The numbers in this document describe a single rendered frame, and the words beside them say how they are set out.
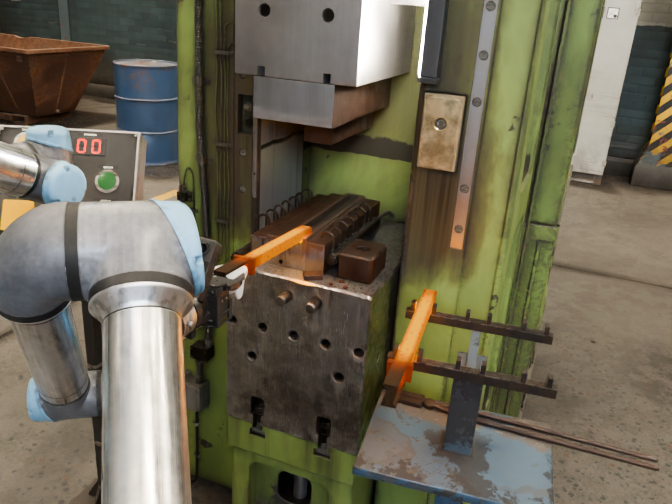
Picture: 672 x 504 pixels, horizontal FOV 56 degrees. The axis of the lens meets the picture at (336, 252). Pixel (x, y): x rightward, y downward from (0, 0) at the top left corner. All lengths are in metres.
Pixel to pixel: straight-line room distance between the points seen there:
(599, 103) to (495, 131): 5.15
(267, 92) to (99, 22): 8.38
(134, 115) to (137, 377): 5.42
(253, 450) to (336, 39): 1.09
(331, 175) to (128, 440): 1.44
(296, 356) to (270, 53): 0.72
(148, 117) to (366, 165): 4.24
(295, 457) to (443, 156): 0.87
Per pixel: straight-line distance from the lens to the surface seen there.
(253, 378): 1.70
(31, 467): 2.50
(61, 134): 1.27
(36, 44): 8.98
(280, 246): 1.43
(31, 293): 0.79
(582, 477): 2.58
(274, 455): 1.81
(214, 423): 2.15
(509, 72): 1.48
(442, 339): 1.67
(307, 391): 1.64
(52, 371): 0.99
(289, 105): 1.47
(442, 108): 1.48
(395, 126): 1.90
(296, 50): 1.46
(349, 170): 1.97
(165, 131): 6.09
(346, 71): 1.41
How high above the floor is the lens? 1.54
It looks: 22 degrees down
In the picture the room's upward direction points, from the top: 4 degrees clockwise
